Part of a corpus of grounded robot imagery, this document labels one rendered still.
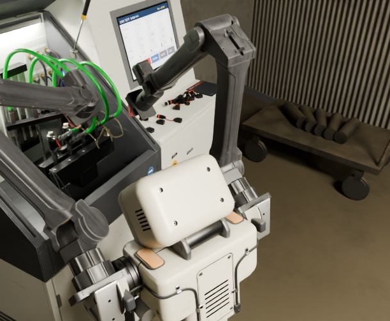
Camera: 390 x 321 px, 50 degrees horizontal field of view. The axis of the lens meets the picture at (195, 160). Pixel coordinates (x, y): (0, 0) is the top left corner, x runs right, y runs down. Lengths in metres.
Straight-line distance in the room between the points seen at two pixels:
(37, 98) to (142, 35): 1.03
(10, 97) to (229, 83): 0.49
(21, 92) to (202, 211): 0.51
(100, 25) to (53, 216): 1.10
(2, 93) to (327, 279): 2.09
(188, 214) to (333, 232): 2.15
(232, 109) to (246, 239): 0.30
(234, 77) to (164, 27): 1.31
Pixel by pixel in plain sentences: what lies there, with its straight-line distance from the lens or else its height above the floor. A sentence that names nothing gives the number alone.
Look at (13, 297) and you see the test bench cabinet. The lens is 1.77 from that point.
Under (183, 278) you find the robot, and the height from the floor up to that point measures 1.22.
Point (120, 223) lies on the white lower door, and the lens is 1.71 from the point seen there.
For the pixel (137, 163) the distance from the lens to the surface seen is 1.70.
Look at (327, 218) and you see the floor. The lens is 3.04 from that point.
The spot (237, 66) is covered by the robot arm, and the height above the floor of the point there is 1.57.
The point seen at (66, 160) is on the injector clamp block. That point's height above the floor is 0.98.
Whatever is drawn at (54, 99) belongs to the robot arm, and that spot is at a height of 1.42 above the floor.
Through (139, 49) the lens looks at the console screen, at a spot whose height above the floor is 1.26.
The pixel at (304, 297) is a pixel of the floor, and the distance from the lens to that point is 2.50.
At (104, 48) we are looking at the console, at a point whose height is 1.32.
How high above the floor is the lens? 1.87
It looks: 33 degrees down
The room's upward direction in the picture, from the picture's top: 1 degrees clockwise
